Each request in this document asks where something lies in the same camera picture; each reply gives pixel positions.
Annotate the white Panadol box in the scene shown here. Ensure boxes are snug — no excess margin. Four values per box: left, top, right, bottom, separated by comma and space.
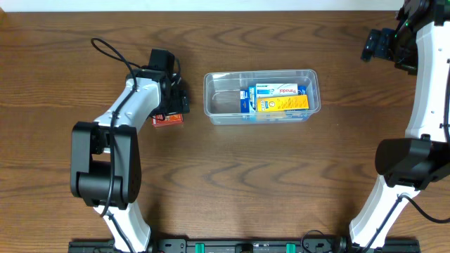
255, 84, 299, 98

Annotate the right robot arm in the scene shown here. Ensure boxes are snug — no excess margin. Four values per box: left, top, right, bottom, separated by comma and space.
334, 0, 449, 252

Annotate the blue fever patch box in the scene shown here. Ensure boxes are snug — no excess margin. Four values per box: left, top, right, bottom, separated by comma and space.
240, 85, 307, 113

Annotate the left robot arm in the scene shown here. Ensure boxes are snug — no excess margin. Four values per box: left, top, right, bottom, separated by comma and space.
70, 49, 190, 252

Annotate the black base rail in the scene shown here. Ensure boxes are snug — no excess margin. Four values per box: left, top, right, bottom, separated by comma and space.
67, 235, 421, 253

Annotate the red medicine box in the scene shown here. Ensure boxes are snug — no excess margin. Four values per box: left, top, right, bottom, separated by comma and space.
152, 114, 184, 128

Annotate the clear plastic container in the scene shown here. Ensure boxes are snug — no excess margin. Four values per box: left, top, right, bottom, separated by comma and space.
204, 69, 321, 125

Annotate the yellow cough syrup box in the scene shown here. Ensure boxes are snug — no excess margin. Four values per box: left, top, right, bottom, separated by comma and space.
257, 95, 309, 112

